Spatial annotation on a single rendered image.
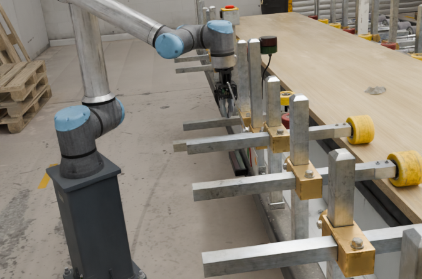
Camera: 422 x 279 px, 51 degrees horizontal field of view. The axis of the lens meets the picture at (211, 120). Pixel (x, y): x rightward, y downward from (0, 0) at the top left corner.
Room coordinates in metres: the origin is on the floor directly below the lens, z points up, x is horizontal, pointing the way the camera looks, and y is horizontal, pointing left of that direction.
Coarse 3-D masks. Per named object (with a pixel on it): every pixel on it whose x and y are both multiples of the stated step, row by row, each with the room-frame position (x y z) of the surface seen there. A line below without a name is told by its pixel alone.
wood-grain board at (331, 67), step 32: (256, 32) 3.15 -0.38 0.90; (288, 32) 3.05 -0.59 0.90; (320, 32) 2.94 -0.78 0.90; (288, 64) 2.14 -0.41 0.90; (320, 64) 2.09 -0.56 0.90; (352, 64) 2.04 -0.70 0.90; (384, 64) 1.99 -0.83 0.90; (416, 64) 1.94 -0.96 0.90; (320, 96) 1.60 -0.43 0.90; (352, 96) 1.56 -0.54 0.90; (384, 96) 1.53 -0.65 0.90; (416, 96) 1.50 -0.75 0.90; (384, 128) 1.24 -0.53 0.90; (416, 128) 1.22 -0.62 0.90; (384, 192) 0.91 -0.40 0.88; (416, 192) 0.86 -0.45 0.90
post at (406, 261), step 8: (408, 232) 0.43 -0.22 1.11; (416, 232) 0.42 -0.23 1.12; (408, 240) 0.43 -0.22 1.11; (416, 240) 0.42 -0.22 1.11; (408, 248) 0.42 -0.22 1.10; (416, 248) 0.41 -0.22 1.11; (408, 256) 0.42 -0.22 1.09; (416, 256) 0.41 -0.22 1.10; (400, 264) 0.44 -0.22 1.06; (408, 264) 0.42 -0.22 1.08; (416, 264) 0.41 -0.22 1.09; (400, 272) 0.44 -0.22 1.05; (408, 272) 0.42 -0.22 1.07; (416, 272) 0.41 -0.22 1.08
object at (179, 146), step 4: (212, 136) 1.38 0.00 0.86; (216, 136) 1.38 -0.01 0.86; (220, 136) 1.38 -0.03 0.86; (180, 140) 1.37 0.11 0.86; (184, 140) 1.37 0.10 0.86; (188, 140) 1.37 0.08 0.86; (176, 144) 1.34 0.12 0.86; (180, 144) 1.35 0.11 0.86; (184, 144) 1.35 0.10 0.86; (176, 148) 1.34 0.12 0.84; (180, 148) 1.35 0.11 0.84; (184, 148) 1.35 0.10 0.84
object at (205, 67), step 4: (176, 68) 2.60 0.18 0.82; (180, 68) 2.60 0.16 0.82; (184, 68) 2.60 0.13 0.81; (188, 68) 2.60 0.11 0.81; (192, 68) 2.60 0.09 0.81; (196, 68) 2.60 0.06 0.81; (200, 68) 2.60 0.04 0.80; (204, 68) 2.61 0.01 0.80; (208, 68) 2.61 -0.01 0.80; (212, 68) 2.61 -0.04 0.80; (176, 72) 2.59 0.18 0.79; (180, 72) 2.60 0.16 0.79; (184, 72) 2.60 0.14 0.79
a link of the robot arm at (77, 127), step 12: (72, 108) 1.80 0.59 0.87; (84, 108) 1.78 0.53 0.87; (60, 120) 1.70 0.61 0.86; (72, 120) 1.69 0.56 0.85; (84, 120) 1.72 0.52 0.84; (96, 120) 1.79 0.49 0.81; (60, 132) 1.70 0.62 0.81; (72, 132) 1.69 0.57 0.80; (84, 132) 1.71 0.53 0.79; (96, 132) 1.77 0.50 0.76; (60, 144) 1.71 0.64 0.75; (72, 144) 1.69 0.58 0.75; (84, 144) 1.70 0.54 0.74
